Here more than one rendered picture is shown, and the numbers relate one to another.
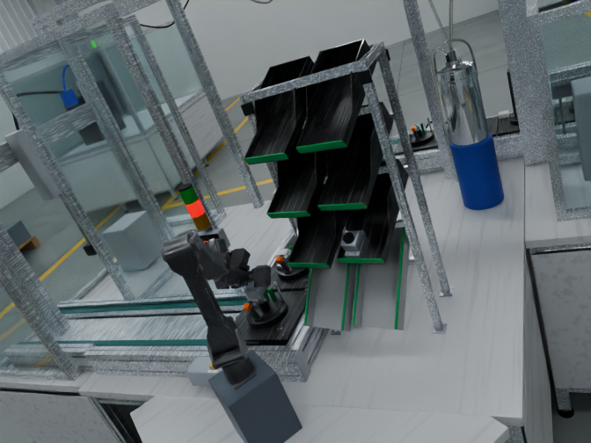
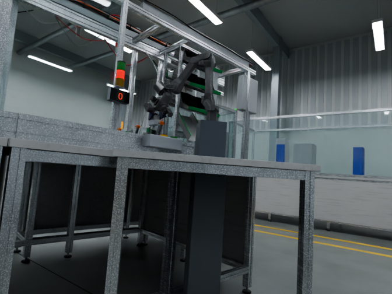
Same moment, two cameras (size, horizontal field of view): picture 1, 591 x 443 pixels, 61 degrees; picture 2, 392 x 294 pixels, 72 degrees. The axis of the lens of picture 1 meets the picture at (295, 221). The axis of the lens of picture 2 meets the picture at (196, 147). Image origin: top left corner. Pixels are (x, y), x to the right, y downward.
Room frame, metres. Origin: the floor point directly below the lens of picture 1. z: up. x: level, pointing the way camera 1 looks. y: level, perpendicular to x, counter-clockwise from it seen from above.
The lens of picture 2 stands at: (0.75, 1.68, 0.78)
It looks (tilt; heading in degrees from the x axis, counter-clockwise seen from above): 6 degrees up; 285
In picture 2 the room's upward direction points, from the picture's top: 4 degrees clockwise
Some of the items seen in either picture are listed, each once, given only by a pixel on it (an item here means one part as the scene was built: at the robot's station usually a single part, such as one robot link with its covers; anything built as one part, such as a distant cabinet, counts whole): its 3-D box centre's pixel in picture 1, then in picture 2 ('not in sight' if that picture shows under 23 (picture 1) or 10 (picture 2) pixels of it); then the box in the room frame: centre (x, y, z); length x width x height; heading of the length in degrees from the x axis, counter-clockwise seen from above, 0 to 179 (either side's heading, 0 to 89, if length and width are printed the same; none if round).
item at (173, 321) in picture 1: (207, 325); not in sight; (1.59, 0.44, 0.91); 0.84 x 0.28 x 0.10; 59
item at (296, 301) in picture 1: (269, 316); not in sight; (1.41, 0.19, 0.96); 0.24 x 0.24 x 0.02; 59
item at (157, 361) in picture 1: (186, 359); (123, 141); (1.42, 0.51, 0.91); 0.89 x 0.06 x 0.11; 59
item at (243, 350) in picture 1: (225, 349); (211, 107); (1.05, 0.28, 1.15); 0.09 x 0.07 x 0.06; 85
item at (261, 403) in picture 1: (255, 403); (210, 141); (1.04, 0.27, 0.96); 0.14 x 0.14 x 0.20; 23
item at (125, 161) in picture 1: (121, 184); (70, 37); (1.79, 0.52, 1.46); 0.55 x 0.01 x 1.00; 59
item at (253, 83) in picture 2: not in sight; (245, 123); (1.00, -1.57, 1.43); 0.30 x 0.09 x 1.13; 59
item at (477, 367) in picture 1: (323, 266); (115, 159); (1.79, -0.04, 0.85); 1.50 x 1.41 x 0.03; 59
